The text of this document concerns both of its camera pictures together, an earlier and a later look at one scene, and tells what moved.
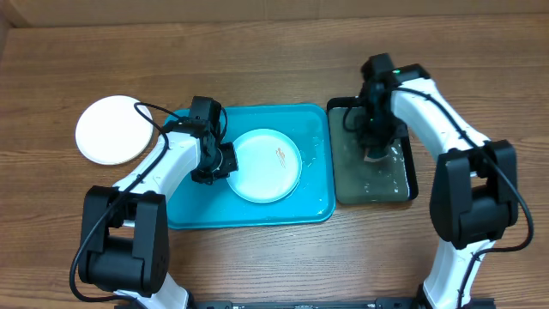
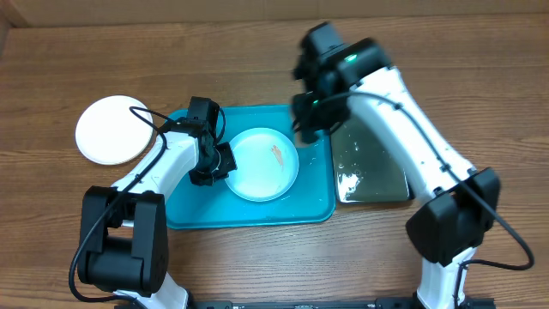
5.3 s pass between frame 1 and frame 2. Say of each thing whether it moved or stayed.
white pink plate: stayed
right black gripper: moved
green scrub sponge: moved
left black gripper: stayed
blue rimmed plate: stayed
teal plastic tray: stayed
